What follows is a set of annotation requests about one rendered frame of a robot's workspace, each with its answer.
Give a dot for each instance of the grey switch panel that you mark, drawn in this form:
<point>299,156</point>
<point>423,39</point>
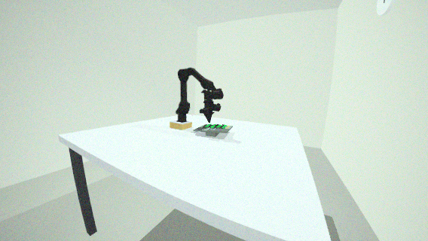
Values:
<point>213,130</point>

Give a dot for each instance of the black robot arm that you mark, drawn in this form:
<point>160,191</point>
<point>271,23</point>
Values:
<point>210,93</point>

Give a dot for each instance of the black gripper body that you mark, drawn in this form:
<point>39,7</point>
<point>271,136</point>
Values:
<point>206,108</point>

